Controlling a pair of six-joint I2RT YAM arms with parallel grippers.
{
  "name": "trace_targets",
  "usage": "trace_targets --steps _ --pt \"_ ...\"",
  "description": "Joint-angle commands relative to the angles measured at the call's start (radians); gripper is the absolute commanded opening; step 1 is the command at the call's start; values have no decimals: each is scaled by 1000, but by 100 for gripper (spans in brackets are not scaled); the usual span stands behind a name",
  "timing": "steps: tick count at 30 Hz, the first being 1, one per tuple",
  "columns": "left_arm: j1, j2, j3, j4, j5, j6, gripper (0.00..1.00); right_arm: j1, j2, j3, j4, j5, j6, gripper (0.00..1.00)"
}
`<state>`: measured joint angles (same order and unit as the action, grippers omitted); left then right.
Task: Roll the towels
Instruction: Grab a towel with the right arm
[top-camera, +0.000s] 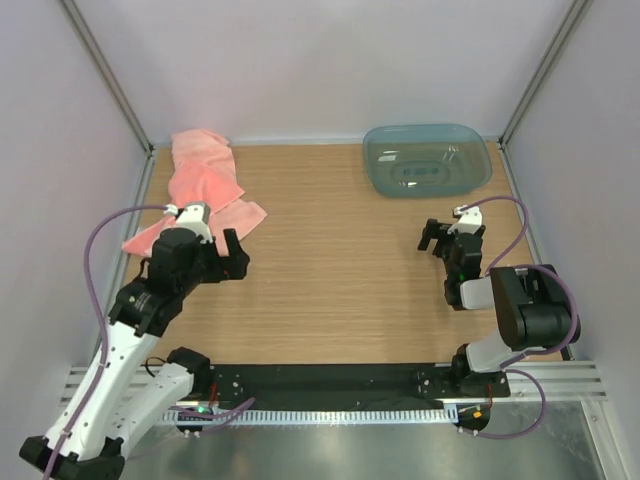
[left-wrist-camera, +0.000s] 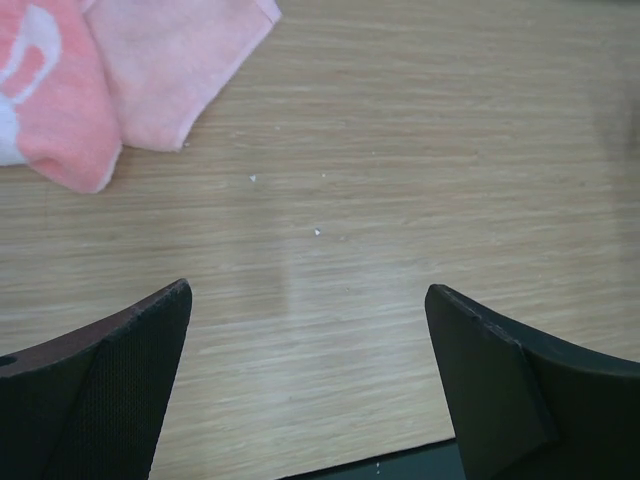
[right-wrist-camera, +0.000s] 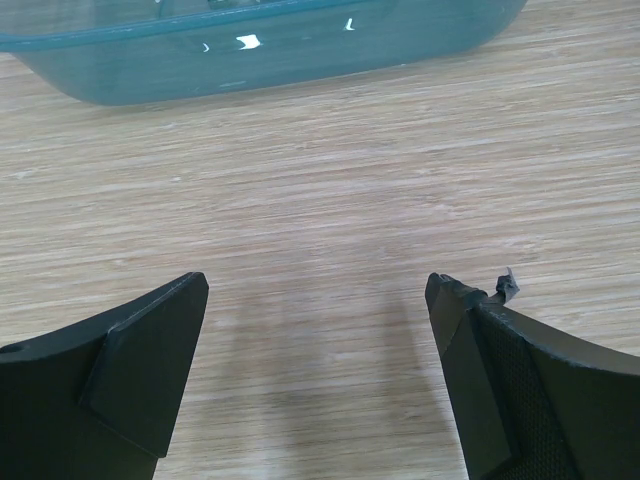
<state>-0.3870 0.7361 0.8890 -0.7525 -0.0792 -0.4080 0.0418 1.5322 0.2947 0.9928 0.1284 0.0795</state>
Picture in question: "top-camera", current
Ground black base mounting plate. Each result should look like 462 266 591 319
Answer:
213 363 510 412

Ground left aluminium frame post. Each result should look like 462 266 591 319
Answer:
57 0 154 156

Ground aluminium front rail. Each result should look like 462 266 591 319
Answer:
58 361 608 408

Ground right aluminium frame post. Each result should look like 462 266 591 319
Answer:
498 0 592 151

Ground white slotted cable duct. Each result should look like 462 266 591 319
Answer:
157 407 459 426

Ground blue translucent plastic tub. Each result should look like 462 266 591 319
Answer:
363 124 493 198

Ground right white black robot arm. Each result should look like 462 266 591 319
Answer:
418 219 581 398

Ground light pink towel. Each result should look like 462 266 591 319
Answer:
122 199 267 257

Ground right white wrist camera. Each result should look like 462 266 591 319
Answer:
448 205 483 234

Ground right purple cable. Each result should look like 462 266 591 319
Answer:
455 195 581 440

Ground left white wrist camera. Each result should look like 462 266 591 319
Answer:
164 202 214 244

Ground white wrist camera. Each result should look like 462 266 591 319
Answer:
164 202 214 244
448 205 483 234

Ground coral pink printed towel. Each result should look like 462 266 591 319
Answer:
168 129 244 213

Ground aluminium frame post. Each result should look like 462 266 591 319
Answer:
498 0 592 151
57 0 154 156

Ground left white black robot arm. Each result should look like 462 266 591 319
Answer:
19 228 250 479

